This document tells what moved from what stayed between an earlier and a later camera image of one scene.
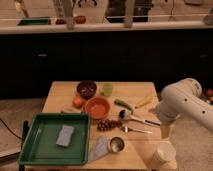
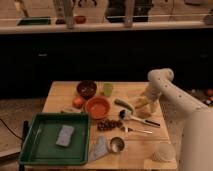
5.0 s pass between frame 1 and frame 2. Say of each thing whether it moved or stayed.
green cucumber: stayed
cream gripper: moved
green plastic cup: stayed
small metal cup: stayed
